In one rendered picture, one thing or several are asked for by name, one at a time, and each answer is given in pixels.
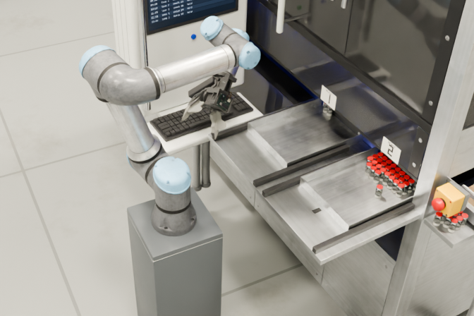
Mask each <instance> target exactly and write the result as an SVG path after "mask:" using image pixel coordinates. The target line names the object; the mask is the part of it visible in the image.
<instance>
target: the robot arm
mask: <svg viewBox="0 0 474 316"><path fill-rule="evenodd" d="M200 33H201V35H202V36H203V37H204V38H205V39H206V40H207V41H208V42H210V43H211V44H212V45H213V46H214V47H215V48H212V49H208V50H206V51H202V52H200V53H197V54H193V55H192V56H188V57H185V58H183V59H179V60H177V61H173V62H171V63H168V64H165V65H163V66H159V67H156V68H150V67H145V68H141V69H136V68H132V67H131V66H130V65H129V64H127V63H126V62H125V61H124V60H123V59H122V58H121V57H120V56H119V55H118V54H117V53H116V52H115V51H114V50H113V49H111V48H110V47H108V46H104V45H98V46H95V47H92V48H91V49H89V50H87V51H86V52H85V53H84V54H83V56H82V58H81V60H80V63H79V71H80V74H81V76H82V77H83V78H84V79H86V81H88V83H89V84H90V87H91V88H92V90H93V92H94V94H95V96H96V98H97V99H98V100H99V101H101V102H104V103H106V105H107V107H108V109H109V111H110V113H111V115H112V116H113V118H114V120H115V122H116V125H117V126H118V128H119V130H120V132H121V134H122V136H123V138H124V140H125V141H126V143H127V145H128V146H127V148H126V157H127V160H128V163H129V164H130V166H131V167H132V168H133V169H134V170H135V171H137V173H138V174H139V175H140V176H141V177H142V178H143V179H144V181H145V182H146V183H147V184H148V185H149V186H150V187H151V189H153V191H154V193H155V205H154V209H153V210H152V215H151V220H152V226H153V228H154V229H155V230H156V231H157V232H159V233H160V234H163V235H165V236H181V235H183V234H186V233H188V232H189V231H191V230H192V229H193V227H194V226H195V224H196V220H197V217H196V211H195V208H194V206H193V204H192V202H191V194H190V183H191V175H190V169H189V167H188V165H187V164H186V163H185V162H184V161H183V160H182V159H179V158H176V159H175V158H174V157H170V156H169V155H168V153H167V152H166V151H165V149H164V147H163V145H162V143H161V141H160V139H159V138H158V137H157V136H156V135H155V134H152V133H151V131H150V129H149V127H148V125H147V122H146V120H145V118H144V116H143V115H142V112H141V110H140V107H139V106H138V105H140V104H146V103H148V102H153V101H154V100H157V99H159V98H160V97H161V95H162V94H163V93H165V92H169V91H171V90H175V89H177V88H179V87H183V86H184V85H188V84H191V83H194V82H196V81H199V80H202V79H204V78H207V77H210V76H211V78H208V79H207V80H206V81H204V82H202V83H200V84H199V85H197V86H196V87H194V88H193V89H191V90H189V91H188V96H189V97H190V98H191V100H190V102H189V103H188V106H187V107H186V110H185V112H184V114H183V117H182V119H181V120H182V121H185V120H186V119H187V118H188V117H189V115H191V114H192V113H195V112H199V111H201V110H202V107H207V110H208V111H211V110H212V109H213V112H212V113H211V114H210V119H211V122H212V125H211V128H212V132H211V134H212V137H213V139H214V140H216V137H217V135H218V132H219V130H221V129H225V128H226V123H225V122H224V121H223V120H222V119H221V113H224V112H227V113H229V110H230V108H231V105H232V103H233V100H234V98H233V97H232V96H231V94H229V93H230V92H229V91H230V89H231V86H232V83H236V81H237V78H235V76H236V73H237V70H238V67H239V66H240V67H241V68H244V69H248V70H249V69H252V68H254V67H255V66H256V65H257V64H258V62H259V61H260V56H261V55H260V54H261V53H260V50H259V49H258V48H257V47H256V46H255V45H254V44H253V43H252V42H249V36H248V34H247V33H246V32H244V31H242V30H239V29H237V28H230V27H229V26H228V25H226V24H225V23H224V22H223V20H220V19H219V18H218V17H216V16H210V17H208V18H206V19H205V20H204V21H203V23H202V24H201V26H200Z"/></svg>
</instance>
